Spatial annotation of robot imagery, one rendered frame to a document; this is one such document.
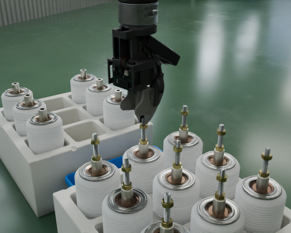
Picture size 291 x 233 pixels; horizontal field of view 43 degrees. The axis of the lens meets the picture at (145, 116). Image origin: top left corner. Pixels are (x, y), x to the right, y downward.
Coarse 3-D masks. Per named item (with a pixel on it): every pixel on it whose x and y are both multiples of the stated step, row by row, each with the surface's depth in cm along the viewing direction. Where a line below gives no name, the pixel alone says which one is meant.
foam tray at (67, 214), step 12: (120, 168) 91; (240, 180) 86; (60, 192) 82; (72, 192) 82; (60, 204) 79; (72, 204) 79; (60, 216) 81; (72, 216) 75; (84, 216) 75; (288, 216) 75; (60, 228) 84; (72, 228) 76; (84, 228) 72; (96, 228) 73; (288, 228) 72
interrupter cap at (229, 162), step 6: (204, 156) 82; (210, 156) 82; (228, 156) 82; (204, 162) 80; (210, 162) 80; (228, 162) 80; (234, 162) 80; (210, 168) 78; (216, 168) 78; (228, 168) 78
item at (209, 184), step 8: (200, 160) 81; (200, 168) 79; (208, 168) 78; (232, 168) 78; (200, 176) 80; (208, 176) 78; (216, 176) 77; (232, 176) 78; (200, 184) 80; (208, 184) 79; (216, 184) 78; (224, 184) 78; (232, 184) 79; (200, 192) 81; (208, 192) 80; (224, 192) 79; (232, 192) 80
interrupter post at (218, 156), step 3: (216, 150) 79; (216, 153) 79; (219, 153) 79; (222, 153) 79; (213, 156) 80; (216, 156) 79; (219, 156) 79; (222, 156) 79; (213, 159) 80; (216, 159) 80; (219, 159) 79; (222, 159) 80; (216, 162) 80; (219, 162) 80; (222, 162) 80
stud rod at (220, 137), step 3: (219, 126) 77; (222, 126) 77; (219, 129) 77; (222, 129) 77; (219, 135) 78; (222, 135) 78; (219, 138) 78; (222, 138) 78; (219, 141) 78; (222, 141) 78; (219, 144) 79
